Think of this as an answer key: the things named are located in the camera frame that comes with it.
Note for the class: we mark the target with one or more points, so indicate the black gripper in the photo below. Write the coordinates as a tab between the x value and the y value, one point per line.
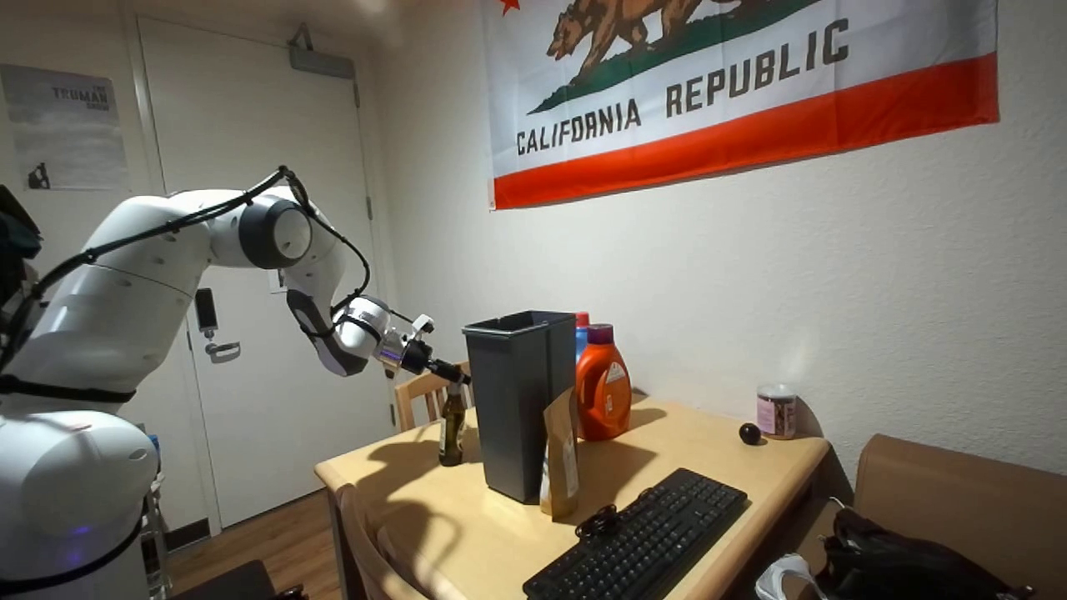
419	358

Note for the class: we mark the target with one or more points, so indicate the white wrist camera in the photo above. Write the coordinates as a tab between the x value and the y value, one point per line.
424	326

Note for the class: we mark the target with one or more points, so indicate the black door lock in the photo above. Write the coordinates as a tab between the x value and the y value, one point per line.
204	312

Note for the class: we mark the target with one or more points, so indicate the black keyboard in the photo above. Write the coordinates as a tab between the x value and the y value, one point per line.
643	538

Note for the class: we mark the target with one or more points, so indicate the brown glass bottle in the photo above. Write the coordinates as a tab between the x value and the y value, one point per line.
451	428

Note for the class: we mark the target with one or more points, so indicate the white door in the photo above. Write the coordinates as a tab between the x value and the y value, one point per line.
279	444

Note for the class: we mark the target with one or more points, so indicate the brown armchair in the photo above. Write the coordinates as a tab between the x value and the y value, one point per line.
967	487

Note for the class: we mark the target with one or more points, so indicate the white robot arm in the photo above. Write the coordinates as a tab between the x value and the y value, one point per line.
122	302

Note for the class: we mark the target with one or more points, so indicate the orange detergent bottle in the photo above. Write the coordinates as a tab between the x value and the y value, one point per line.
603	389

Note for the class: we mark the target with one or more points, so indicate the grey door closer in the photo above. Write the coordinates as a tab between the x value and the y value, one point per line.
321	58

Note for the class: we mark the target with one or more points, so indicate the red capped blue bottle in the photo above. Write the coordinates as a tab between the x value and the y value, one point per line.
581	334

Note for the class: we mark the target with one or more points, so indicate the brown paper pouch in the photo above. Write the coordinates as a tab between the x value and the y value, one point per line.
561	455

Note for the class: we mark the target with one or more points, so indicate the white paper notice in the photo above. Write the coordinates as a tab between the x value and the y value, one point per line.
67	120

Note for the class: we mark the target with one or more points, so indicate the dark grey plastic bin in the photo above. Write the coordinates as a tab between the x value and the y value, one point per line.
511	412

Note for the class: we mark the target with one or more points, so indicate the black backpack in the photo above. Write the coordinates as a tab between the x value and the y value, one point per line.
902	568

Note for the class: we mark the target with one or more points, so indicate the pink jar with lid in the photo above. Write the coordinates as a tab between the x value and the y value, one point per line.
778	414

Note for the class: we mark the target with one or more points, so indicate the small black ball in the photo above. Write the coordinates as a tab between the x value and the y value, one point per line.
751	434

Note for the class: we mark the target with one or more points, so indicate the California Republic flag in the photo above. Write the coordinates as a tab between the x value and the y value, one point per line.
778	120

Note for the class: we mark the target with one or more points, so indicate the white plastic bag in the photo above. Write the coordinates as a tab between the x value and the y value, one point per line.
778	582

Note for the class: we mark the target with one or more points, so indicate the black flat case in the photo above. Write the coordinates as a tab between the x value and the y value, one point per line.
234	585

